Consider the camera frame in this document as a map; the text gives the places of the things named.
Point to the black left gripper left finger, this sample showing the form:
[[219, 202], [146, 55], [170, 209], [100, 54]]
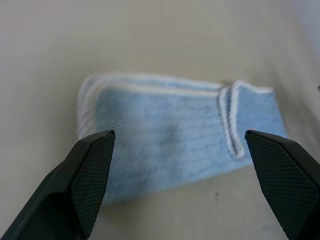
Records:
[[62, 187]]

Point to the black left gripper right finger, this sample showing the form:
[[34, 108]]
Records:
[[287, 180]]

